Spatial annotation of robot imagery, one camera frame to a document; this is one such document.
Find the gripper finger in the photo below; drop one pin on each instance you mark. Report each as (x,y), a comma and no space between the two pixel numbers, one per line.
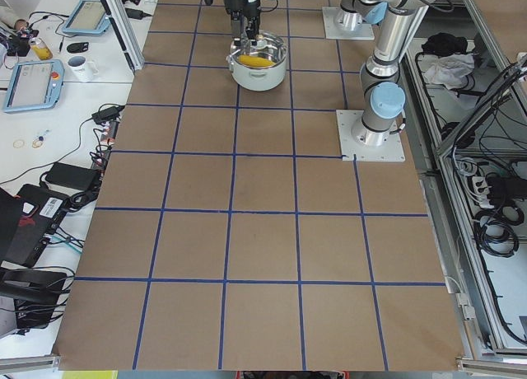
(249,29)
(239,26)
(233,17)
(256,26)

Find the glass pot lid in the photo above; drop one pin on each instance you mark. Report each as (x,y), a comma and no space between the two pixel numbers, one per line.
(269,46)

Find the yellow corn cob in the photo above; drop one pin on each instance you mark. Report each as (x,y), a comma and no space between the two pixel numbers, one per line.
(255,61)

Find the pale green electric pot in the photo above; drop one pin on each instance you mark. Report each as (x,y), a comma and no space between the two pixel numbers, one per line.
(258,79)

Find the far teach pendant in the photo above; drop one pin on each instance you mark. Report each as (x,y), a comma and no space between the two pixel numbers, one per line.
(87,18)

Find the teach pendant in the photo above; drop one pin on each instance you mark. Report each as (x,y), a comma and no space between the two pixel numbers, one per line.
(87,18)
(34,85)

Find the black power adapter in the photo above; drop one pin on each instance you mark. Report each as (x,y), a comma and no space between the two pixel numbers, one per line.
(107,114)

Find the white mug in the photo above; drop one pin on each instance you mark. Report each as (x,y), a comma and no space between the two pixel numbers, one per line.
(84,69)

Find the black cloth bundle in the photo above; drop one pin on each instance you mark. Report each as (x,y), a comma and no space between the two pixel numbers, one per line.
(445,44)

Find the white crumpled cloth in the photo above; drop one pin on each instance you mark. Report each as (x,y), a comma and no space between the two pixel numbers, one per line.
(450,71)

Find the brown paper table mat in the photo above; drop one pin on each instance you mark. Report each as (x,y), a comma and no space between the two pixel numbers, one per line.
(229,233)

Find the near teach pendant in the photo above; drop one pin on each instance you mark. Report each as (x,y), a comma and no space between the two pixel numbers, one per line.
(34,85)

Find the black power brick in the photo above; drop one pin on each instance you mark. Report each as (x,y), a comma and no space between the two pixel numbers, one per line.
(73,177)

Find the black laptop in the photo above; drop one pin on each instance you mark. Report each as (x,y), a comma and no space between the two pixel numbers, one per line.
(42,213)

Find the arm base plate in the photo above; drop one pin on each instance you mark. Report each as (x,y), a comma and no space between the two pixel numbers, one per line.
(342,25)
(358,143)

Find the aluminium frame post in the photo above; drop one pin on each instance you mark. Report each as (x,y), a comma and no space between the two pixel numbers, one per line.
(123,30)

